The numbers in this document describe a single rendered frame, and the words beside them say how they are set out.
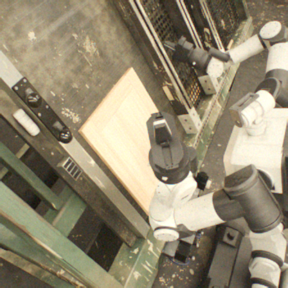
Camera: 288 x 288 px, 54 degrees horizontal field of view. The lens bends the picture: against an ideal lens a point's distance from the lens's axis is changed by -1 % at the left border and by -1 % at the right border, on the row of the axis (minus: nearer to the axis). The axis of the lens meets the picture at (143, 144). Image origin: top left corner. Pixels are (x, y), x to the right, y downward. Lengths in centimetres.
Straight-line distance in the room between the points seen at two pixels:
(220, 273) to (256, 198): 118
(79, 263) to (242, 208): 50
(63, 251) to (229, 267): 125
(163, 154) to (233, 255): 150
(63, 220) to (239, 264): 129
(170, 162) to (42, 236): 46
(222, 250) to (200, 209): 113
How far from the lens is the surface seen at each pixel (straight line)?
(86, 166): 93
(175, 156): 53
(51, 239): 87
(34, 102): 71
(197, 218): 87
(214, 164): 251
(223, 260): 195
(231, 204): 81
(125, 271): 115
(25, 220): 82
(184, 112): 139
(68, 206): 99
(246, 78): 343
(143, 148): 117
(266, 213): 81
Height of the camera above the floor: 200
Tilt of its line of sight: 51 degrees down
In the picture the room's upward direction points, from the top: straight up
